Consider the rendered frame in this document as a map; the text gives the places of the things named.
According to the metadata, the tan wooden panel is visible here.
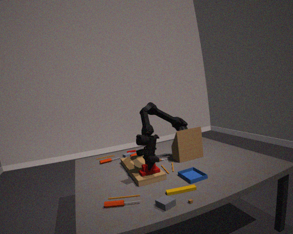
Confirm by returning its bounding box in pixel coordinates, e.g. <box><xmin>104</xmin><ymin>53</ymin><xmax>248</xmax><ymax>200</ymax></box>
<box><xmin>120</xmin><ymin>155</ymin><xmax>167</xmax><ymax>187</ymax></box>

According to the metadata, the yellow rectangular bar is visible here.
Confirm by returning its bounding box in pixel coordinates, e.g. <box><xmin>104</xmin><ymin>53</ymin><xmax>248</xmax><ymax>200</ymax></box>
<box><xmin>166</xmin><ymin>185</ymin><xmax>196</xmax><ymax>196</ymax></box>

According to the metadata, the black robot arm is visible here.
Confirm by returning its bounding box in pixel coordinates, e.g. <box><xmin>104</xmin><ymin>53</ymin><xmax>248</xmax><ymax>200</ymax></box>
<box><xmin>136</xmin><ymin>102</ymin><xmax>188</xmax><ymax>156</ymax></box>

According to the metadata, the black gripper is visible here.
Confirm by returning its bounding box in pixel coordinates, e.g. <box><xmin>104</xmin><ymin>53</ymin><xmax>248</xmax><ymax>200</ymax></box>
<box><xmin>143</xmin><ymin>145</ymin><xmax>159</xmax><ymax>171</ymax></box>

